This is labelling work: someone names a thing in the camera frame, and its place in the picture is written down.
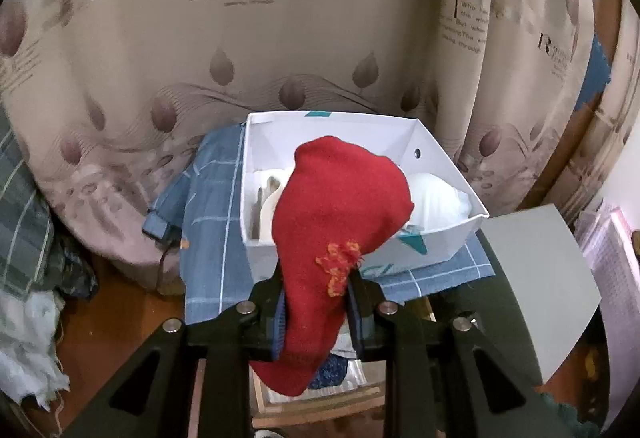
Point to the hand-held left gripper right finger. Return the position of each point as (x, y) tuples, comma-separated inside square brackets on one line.
[(357, 318)]

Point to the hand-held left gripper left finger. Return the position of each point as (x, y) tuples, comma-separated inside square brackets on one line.
[(277, 333)]

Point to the wooden drawer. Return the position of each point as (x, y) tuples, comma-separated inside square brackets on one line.
[(320, 405)]

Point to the red sock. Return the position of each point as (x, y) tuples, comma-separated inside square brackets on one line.
[(340, 208)]

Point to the white shoe box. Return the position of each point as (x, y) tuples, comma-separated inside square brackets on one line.
[(350, 133)]

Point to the blue patterned cloth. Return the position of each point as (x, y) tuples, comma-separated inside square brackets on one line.
[(332, 368)]

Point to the beige cloth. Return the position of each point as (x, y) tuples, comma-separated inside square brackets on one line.
[(267, 213)]

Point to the blue checked cloth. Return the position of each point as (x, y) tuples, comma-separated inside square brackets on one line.
[(210, 228)]

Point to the white cloth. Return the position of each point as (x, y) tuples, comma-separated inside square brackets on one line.
[(440, 203)]

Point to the white crumpled fabric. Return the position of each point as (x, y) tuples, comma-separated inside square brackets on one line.
[(25, 343)]

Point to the pink patterned sheet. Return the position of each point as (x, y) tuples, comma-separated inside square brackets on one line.
[(610, 258)]

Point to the grey plaid bedding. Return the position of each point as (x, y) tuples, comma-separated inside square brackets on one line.
[(25, 228)]

